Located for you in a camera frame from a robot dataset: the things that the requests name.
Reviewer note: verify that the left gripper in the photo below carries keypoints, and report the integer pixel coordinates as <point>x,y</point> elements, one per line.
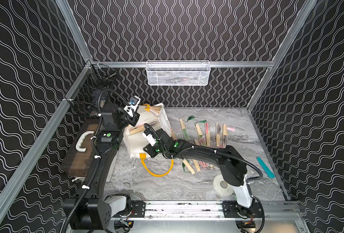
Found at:
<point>132,119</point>

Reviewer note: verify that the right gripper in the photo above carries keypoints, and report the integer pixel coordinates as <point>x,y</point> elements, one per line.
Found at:
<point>148,150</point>

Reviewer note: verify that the white tote bag yellow handles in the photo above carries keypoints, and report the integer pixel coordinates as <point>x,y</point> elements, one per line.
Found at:
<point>137,137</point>

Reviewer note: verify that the grey paper folding fan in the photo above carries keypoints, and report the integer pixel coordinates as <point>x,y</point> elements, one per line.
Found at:
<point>218,134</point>

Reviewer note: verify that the teal folding fan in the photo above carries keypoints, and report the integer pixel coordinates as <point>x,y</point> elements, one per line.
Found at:
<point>267,170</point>

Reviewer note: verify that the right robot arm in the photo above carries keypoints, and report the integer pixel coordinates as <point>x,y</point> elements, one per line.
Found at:
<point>235,170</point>

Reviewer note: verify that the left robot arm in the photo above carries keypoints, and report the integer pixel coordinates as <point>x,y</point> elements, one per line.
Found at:
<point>102,163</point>

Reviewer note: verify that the white tape roll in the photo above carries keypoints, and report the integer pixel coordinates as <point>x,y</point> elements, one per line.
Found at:
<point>221,186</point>

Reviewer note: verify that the brown lidded storage box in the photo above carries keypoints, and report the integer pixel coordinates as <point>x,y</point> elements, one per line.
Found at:
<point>78,159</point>

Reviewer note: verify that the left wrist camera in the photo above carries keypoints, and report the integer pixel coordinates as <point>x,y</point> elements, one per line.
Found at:
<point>132,105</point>

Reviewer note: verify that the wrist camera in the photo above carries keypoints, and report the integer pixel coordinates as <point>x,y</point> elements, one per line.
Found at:
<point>132,105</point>
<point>151,136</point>

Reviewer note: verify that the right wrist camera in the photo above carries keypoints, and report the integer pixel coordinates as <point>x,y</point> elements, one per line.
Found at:
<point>151,136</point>

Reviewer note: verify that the black wire wall basket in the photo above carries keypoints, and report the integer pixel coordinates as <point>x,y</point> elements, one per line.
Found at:
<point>97,78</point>

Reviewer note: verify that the white wire wall basket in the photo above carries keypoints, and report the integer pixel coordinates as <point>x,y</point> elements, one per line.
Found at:
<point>178,73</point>

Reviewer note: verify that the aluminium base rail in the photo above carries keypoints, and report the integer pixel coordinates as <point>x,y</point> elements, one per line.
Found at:
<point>187,217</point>

